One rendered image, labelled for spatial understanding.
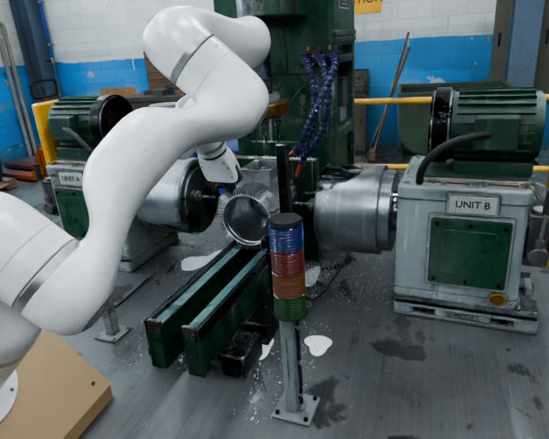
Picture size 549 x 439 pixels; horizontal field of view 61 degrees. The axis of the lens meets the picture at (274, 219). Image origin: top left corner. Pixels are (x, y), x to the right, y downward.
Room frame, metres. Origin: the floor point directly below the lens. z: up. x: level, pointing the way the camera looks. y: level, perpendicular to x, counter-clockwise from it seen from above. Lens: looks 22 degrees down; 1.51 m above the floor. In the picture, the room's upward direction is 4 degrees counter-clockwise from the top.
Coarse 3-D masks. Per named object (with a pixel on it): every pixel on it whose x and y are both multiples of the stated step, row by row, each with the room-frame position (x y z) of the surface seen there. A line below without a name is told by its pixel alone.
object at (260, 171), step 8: (256, 160) 1.45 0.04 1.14; (264, 160) 1.44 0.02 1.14; (272, 160) 1.43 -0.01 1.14; (248, 168) 1.40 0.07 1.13; (256, 168) 1.44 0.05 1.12; (264, 168) 1.39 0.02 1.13; (272, 168) 1.34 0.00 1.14; (248, 176) 1.34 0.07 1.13; (256, 176) 1.33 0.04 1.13; (264, 176) 1.32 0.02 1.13; (272, 176) 1.33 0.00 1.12; (264, 184) 1.32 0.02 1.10; (272, 184) 1.32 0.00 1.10
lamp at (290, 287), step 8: (272, 272) 0.73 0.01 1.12; (304, 272) 0.73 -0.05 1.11; (280, 280) 0.72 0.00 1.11; (288, 280) 0.71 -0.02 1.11; (296, 280) 0.71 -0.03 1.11; (304, 280) 0.73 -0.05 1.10; (280, 288) 0.72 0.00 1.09; (288, 288) 0.71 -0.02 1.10; (296, 288) 0.71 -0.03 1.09; (304, 288) 0.73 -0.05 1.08; (280, 296) 0.72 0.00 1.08; (288, 296) 0.71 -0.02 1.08; (296, 296) 0.71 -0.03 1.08
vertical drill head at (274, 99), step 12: (240, 0) 1.35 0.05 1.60; (252, 0) 1.35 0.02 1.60; (240, 12) 1.36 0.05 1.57; (252, 12) 1.35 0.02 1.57; (264, 72) 1.35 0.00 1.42; (276, 96) 1.36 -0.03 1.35; (276, 108) 1.32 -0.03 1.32; (288, 108) 1.37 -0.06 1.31; (264, 120) 1.32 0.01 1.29; (276, 120) 1.41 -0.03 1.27; (264, 132) 1.32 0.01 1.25
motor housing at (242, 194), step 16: (240, 192) 1.27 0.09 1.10; (256, 192) 1.25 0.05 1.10; (272, 192) 1.31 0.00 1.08; (224, 208) 1.28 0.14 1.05; (240, 208) 1.38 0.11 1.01; (272, 208) 1.24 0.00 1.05; (224, 224) 1.29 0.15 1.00; (240, 224) 1.34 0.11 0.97; (256, 224) 1.39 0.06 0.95; (240, 240) 1.27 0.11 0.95; (256, 240) 1.27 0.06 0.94
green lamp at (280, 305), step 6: (276, 300) 0.72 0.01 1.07; (282, 300) 0.71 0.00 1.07; (288, 300) 0.71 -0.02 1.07; (294, 300) 0.71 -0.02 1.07; (300, 300) 0.72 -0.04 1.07; (276, 306) 0.72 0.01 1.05; (282, 306) 0.71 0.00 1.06; (288, 306) 0.71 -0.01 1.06; (294, 306) 0.71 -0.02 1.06; (300, 306) 0.71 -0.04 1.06; (306, 306) 0.73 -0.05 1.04; (276, 312) 0.73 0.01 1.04; (282, 312) 0.71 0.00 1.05; (288, 312) 0.71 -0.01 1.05; (294, 312) 0.71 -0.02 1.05; (300, 312) 0.72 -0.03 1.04; (282, 318) 0.72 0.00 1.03; (288, 318) 0.71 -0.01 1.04; (294, 318) 0.71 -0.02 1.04
